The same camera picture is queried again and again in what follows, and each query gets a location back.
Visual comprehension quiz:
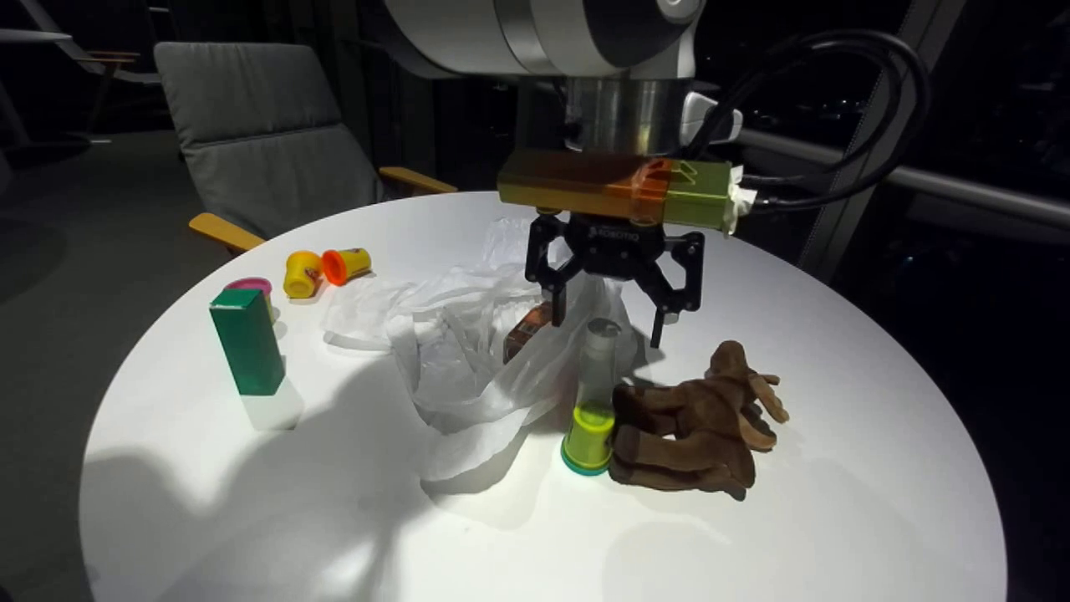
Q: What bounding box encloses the grey chair with wooden armrests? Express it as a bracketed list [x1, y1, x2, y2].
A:
[150, 35, 461, 256]

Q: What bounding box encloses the orange spice bottle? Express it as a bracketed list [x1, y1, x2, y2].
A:
[499, 299, 554, 364]

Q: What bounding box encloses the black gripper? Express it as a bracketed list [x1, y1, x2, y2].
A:
[526, 211, 708, 348]

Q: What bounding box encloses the dark background chair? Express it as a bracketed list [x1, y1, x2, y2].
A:
[0, 0, 163, 94]

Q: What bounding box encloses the lime green small bottle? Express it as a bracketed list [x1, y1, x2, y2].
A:
[557, 402, 617, 480]

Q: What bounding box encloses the small red toy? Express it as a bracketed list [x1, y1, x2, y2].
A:
[317, 243, 373, 286]

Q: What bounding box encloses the brown plush moose toy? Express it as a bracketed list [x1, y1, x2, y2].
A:
[608, 336, 793, 502]

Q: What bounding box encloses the metal window railing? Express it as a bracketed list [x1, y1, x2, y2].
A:
[733, 127, 1070, 231]

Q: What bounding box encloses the yellow-green wrist camera box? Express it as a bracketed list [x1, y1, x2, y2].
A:
[496, 148, 763, 240]

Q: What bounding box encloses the green cardboard box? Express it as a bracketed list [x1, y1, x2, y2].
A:
[207, 285, 292, 396]

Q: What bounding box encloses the play dough tub pink lid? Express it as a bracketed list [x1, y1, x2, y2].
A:
[228, 274, 277, 299]

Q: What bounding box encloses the metal window post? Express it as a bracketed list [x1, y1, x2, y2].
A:
[797, 0, 969, 280]

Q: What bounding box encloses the white plastic bag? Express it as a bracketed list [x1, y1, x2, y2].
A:
[319, 214, 666, 487]

